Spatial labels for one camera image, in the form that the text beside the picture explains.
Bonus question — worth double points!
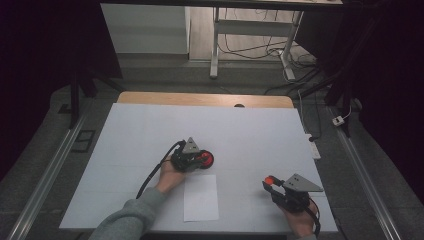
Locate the thick black floor cable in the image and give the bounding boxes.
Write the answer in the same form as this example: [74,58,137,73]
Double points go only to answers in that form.
[263,66,323,96]

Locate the person's right hand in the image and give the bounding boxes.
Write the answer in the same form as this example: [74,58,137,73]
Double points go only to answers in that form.
[278,200,320,240]

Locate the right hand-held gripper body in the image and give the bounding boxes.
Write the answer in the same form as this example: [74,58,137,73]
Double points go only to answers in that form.
[270,173,325,214]

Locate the right hand-held gripper black cable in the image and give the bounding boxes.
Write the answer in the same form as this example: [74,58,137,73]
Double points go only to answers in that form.
[307,196,322,238]

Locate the desk with white metal legs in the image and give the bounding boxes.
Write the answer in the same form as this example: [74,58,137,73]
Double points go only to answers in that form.
[99,0,344,82]

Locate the black metal stand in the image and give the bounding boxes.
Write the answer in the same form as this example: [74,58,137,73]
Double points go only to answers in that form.
[68,66,126,129]
[293,59,354,138]

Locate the aluminium floor rail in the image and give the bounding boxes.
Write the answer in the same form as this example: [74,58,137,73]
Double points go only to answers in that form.
[6,113,88,240]
[328,106,403,240]

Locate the white cabinet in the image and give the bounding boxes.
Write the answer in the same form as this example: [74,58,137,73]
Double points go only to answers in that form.
[100,3,191,55]

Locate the left hand-held gripper black cable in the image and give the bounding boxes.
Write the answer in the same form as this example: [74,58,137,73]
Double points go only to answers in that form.
[135,139,186,200]

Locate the person's left hand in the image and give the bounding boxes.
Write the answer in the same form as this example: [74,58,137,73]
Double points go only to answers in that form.
[155,159,188,195]

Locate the small white paper sheet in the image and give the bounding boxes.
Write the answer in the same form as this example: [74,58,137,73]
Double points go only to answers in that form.
[183,174,220,223]

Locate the large white table cover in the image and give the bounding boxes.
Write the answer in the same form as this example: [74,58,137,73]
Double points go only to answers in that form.
[59,102,338,233]

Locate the hand-held gripper black cable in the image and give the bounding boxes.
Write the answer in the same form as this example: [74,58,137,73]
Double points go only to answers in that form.
[135,139,186,200]
[307,196,322,238]

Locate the white power strip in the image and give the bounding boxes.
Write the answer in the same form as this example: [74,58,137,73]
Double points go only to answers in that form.
[304,133,322,160]

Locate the dark curtain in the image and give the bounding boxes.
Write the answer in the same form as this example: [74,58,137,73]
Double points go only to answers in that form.
[296,0,424,201]
[0,0,123,181]

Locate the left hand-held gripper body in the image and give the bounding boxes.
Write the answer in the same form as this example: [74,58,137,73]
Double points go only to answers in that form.
[170,136,203,173]

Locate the round red ink pad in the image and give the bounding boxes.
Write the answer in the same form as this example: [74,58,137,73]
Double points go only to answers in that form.
[198,149,215,170]

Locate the thin black cables tangle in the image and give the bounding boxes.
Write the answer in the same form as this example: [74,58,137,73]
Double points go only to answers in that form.
[218,8,318,68]

